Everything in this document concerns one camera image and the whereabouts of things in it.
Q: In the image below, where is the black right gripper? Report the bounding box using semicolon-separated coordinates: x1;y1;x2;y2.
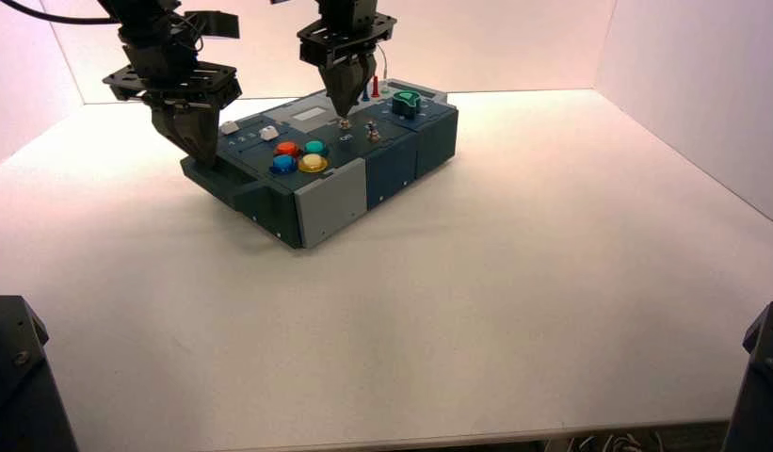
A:
297;13;398;120

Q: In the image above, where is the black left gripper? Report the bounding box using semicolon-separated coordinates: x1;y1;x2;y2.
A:
103;34;244;169

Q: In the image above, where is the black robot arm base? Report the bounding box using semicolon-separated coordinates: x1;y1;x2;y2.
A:
0;295;80;452
722;300;773;452

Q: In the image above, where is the black and green rotary knob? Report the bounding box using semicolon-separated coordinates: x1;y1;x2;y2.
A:
391;89;424;121

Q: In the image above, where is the blue and grey control box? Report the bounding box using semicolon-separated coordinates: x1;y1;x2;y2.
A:
180;77;460;250

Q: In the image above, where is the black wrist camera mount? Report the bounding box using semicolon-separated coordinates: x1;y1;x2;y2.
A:
185;10;241;40

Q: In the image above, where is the black cable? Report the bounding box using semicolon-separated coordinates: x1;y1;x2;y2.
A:
0;0;121;26

